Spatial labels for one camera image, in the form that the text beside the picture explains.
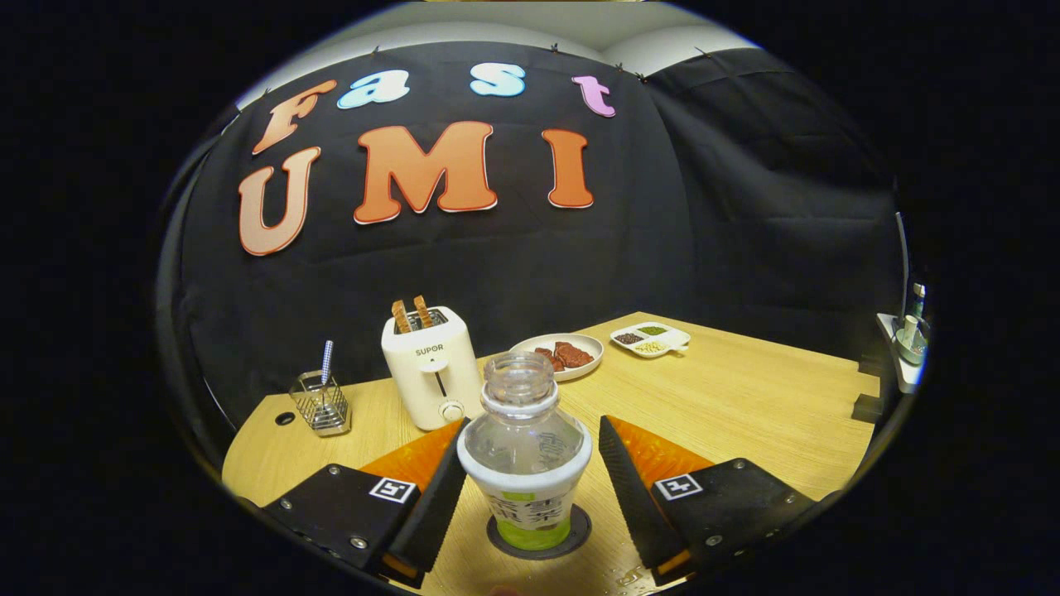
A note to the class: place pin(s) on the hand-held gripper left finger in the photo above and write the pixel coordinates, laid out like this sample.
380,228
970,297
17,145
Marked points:
435,505

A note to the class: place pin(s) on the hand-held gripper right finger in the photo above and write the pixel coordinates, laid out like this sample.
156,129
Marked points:
633,497

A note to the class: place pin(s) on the dark round coaster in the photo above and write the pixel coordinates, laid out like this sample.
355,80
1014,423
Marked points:
581,532

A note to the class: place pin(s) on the clear juice bottle green label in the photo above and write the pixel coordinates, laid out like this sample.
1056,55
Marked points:
526,463

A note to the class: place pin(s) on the white toaster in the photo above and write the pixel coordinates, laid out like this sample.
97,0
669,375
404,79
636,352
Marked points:
426,381

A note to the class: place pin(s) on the wooden table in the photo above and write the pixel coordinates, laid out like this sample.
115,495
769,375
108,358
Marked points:
745,414

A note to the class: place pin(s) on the red meat pieces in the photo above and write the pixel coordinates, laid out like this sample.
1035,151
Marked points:
567,356

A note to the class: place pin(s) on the white divided dish with beans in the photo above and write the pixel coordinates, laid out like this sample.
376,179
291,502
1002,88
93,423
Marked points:
650,339

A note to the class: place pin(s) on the striped straw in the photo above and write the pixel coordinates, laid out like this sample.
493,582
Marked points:
327,362

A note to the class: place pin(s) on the round white plate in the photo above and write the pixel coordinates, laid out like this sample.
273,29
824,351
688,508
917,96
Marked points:
530,341

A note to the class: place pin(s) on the toast slice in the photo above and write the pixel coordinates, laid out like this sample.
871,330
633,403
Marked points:
402,317
423,312

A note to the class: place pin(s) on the black backdrop cloth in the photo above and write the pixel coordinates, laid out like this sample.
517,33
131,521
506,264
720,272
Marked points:
704,248

